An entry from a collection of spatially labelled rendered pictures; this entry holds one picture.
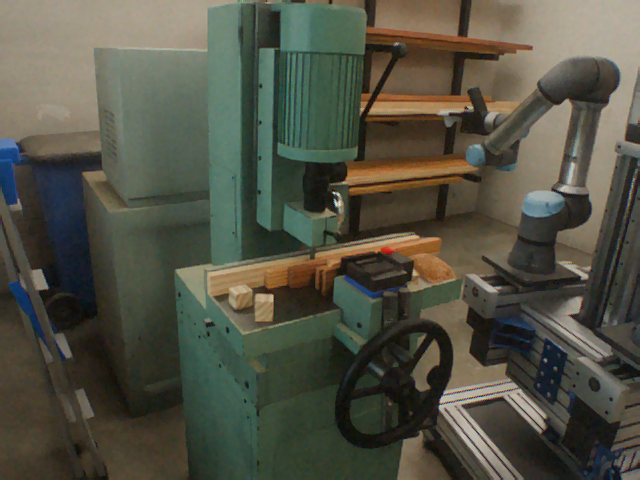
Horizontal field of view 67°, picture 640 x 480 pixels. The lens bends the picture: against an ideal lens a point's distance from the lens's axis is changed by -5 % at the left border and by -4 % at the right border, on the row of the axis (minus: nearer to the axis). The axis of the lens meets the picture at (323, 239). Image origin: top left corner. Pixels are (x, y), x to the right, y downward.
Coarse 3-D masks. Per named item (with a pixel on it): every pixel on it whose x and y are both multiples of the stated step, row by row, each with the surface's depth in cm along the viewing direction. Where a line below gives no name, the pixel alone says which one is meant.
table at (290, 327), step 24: (264, 288) 116; (288, 288) 116; (312, 288) 117; (432, 288) 122; (456, 288) 127; (216, 312) 108; (240, 312) 105; (288, 312) 106; (312, 312) 106; (336, 312) 108; (240, 336) 98; (264, 336) 100; (288, 336) 103; (312, 336) 106; (336, 336) 108; (360, 336) 104
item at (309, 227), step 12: (288, 204) 120; (300, 204) 121; (288, 216) 120; (300, 216) 115; (312, 216) 112; (324, 216) 113; (336, 216) 114; (288, 228) 121; (300, 228) 116; (312, 228) 112; (324, 228) 113; (336, 228) 115; (312, 240) 113; (324, 240) 115
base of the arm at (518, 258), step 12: (516, 240) 159; (528, 240) 152; (516, 252) 156; (528, 252) 153; (540, 252) 152; (552, 252) 153; (516, 264) 155; (528, 264) 153; (540, 264) 152; (552, 264) 153
